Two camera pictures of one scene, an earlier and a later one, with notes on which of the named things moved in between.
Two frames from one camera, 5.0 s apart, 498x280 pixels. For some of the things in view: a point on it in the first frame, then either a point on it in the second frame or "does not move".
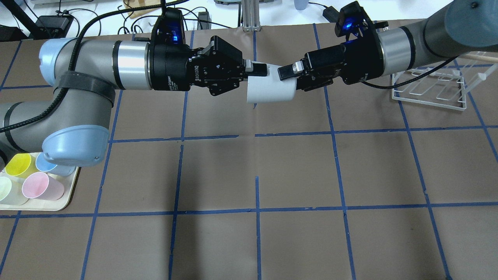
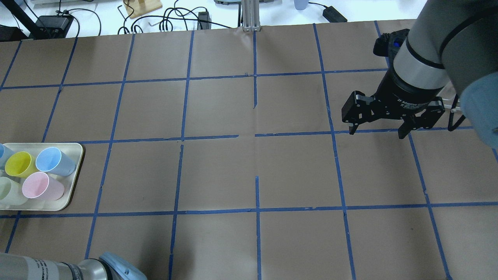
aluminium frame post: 251,15 does not move
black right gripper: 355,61 -> 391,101
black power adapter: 331,14 does not move
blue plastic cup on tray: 44,164 does not move
